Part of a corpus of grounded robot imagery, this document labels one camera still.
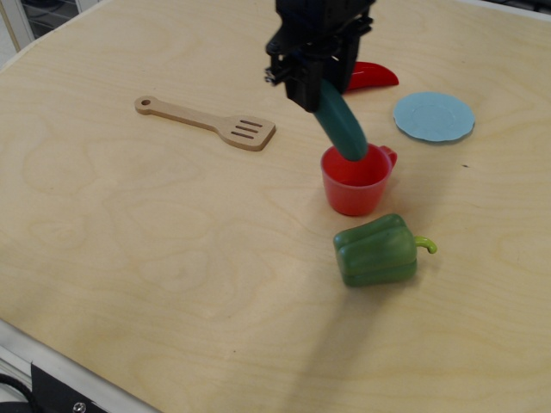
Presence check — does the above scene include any dark green toy cucumber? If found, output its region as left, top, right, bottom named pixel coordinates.
left=314, top=80, right=368, bottom=162

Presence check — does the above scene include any wooden slotted spatula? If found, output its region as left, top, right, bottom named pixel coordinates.
left=134, top=96, right=276, bottom=151

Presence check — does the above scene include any green toy bell pepper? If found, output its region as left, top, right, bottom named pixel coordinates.
left=333, top=213, right=437, bottom=287

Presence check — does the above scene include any red toy chili pepper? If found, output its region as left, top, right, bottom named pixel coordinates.
left=346, top=61, right=399, bottom=91

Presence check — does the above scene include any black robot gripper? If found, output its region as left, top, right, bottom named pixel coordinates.
left=265, top=1, right=374, bottom=113

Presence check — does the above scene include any aluminium table frame rail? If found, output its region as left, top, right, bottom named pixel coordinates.
left=1, top=321, right=156, bottom=412

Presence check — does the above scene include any red plastic cup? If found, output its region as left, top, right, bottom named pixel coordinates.
left=320, top=144, right=398, bottom=217

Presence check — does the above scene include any black corner bracket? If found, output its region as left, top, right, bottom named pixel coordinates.
left=31, top=364, right=105, bottom=413

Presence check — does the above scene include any light blue plastic plate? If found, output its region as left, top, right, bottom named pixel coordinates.
left=393, top=92, right=475, bottom=143

